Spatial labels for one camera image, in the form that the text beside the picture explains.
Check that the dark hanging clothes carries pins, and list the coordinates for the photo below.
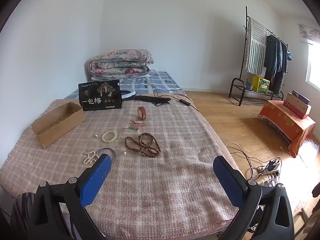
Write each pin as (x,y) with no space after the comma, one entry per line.
(273,60)

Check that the black charger plug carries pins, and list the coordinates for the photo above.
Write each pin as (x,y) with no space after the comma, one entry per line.
(273,165)

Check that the black hair straightener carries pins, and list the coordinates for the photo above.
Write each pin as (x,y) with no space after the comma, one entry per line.
(155,99)

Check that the black clothes rack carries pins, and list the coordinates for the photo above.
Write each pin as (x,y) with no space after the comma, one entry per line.
(246,15)

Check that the striped hanging cloth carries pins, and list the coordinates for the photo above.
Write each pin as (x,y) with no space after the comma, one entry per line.
(255,50)

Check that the tan long box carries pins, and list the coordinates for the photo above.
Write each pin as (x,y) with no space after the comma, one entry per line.
(297,106)

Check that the black snack bag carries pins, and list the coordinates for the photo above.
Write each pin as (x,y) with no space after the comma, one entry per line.
(100,95)

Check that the orange cloth covered table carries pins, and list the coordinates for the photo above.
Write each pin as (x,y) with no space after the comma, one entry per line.
(282,125)

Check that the bright window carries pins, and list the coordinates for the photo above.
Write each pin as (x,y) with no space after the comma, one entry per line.
(313,65)

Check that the purple gift box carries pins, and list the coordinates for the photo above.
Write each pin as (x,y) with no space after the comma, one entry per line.
(301,97)

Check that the red long box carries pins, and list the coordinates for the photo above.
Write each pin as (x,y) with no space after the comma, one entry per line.
(293,111)

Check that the folded floral quilt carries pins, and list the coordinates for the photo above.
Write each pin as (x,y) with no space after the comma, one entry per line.
(120,62)

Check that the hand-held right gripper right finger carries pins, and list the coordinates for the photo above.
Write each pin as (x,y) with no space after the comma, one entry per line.
(228,185)

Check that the yellow crate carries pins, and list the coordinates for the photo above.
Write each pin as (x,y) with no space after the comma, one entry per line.
(260,83)

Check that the small grey pot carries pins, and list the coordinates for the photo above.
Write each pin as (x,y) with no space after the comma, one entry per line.
(249,85)

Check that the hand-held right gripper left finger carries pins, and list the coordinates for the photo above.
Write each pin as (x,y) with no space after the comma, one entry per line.
(96,180)

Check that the blue patterned bed sheet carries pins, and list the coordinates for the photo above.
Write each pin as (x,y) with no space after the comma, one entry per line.
(160,80)

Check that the white power strip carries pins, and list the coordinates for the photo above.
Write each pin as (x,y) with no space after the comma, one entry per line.
(267,171)

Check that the thin metal bangle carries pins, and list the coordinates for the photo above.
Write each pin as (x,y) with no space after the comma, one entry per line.
(110,149)

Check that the floral curtain valance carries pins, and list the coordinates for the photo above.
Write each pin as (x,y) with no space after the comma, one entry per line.
(310,33)

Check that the cardboard box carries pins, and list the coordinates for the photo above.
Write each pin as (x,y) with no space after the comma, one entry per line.
(62,126)

